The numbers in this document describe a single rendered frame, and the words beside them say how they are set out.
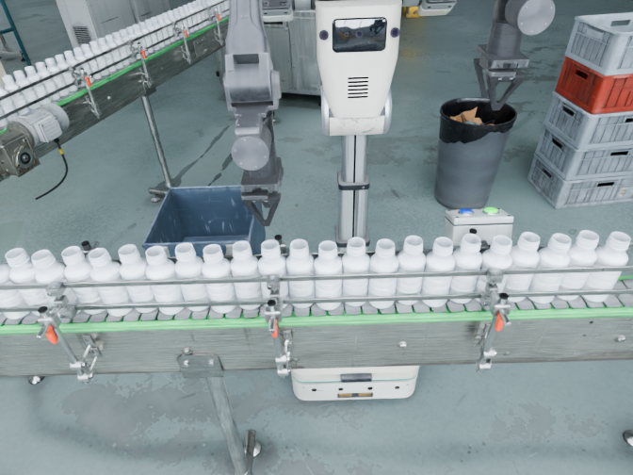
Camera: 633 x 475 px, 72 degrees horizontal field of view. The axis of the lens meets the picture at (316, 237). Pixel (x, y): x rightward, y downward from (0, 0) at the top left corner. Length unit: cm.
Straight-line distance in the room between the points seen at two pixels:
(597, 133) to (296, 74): 273
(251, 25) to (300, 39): 378
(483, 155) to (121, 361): 233
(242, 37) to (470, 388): 177
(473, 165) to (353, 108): 165
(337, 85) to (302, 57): 323
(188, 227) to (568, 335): 124
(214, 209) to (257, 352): 69
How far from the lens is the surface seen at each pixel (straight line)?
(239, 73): 72
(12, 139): 216
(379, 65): 133
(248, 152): 67
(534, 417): 215
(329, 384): 187
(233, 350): 107
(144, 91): 291
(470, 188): 301
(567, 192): 332
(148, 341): 109
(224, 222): 163
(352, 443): 194
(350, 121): 138
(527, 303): 109
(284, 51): 460
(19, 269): 110
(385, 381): 189
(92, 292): 107
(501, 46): 92
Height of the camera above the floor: 173
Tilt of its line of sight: 38 degrees down
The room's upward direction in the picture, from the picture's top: 2 degrees counter-clockwise
